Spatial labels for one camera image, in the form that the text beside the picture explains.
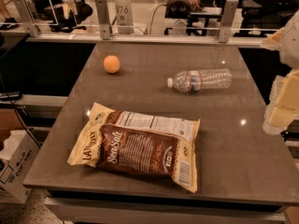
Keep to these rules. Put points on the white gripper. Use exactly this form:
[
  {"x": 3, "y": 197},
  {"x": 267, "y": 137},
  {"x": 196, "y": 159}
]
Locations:
[{"x": 291, "y": 44}]

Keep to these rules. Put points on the clear plastic water bottle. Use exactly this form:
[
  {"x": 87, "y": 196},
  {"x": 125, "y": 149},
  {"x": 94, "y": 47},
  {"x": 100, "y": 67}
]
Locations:
[{"x": 203, "y": 79}]

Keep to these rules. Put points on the brown sea salt chip bag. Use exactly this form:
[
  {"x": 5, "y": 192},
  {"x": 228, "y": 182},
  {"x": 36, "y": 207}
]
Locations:
[{"x": 138, "y": 144}]

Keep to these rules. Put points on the black desk with legs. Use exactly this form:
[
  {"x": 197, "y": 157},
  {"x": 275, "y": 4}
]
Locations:
[{"x": 267, "y": 16}]

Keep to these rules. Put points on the black device with lenses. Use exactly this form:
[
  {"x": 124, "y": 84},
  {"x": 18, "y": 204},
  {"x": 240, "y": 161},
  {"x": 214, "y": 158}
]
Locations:
[{"x": 178, "y": 9}]

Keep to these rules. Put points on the orange fruit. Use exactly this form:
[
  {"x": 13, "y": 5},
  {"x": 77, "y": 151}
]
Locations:
[{"x": 112, "y": 64}]

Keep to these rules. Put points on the black office chair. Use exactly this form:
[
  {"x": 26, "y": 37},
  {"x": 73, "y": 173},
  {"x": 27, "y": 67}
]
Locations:
[{"x": 69, "y": 14}]

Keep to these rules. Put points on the white cardboard box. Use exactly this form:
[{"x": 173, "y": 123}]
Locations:
[{"x": 16, "y": 157}]

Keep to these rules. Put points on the right metal rail bracket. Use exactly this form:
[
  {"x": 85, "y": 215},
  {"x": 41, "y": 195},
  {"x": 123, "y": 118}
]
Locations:
[{"x": 227, "y": 20}]

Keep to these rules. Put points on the metal rail bracket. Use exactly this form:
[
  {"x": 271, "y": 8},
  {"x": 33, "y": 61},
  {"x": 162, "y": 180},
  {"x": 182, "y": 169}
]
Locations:
[
  {"x": 227, "y": 20},
  {"x": 26, "y": 18},
  {"x": 103, "y": 19}
]

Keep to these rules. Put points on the white numbered post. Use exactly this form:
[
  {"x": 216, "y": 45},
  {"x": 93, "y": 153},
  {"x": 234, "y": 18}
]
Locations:
[{"x": 124, "y": 16}]

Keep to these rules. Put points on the middle metal rail bracket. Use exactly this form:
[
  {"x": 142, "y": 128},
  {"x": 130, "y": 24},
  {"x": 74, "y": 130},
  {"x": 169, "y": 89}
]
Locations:
[{"x": 103, "y": 19}]

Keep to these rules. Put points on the left metal rail bracket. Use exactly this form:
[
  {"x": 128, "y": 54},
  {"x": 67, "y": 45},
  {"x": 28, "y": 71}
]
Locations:
[{"x": 26, "y": 18}]

